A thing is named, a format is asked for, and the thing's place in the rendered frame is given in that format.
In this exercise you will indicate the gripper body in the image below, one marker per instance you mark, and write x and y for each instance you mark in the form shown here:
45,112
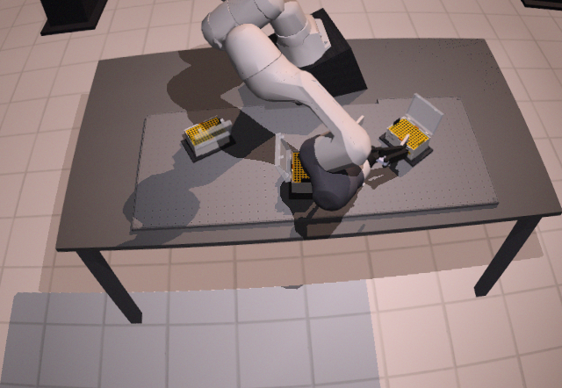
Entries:
372,158

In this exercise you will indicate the yellow tip rack insert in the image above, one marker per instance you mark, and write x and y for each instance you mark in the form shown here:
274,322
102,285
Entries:
193,131
402,127
299,176

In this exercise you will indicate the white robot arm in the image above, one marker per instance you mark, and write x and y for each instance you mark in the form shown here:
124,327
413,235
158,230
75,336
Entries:
335,161

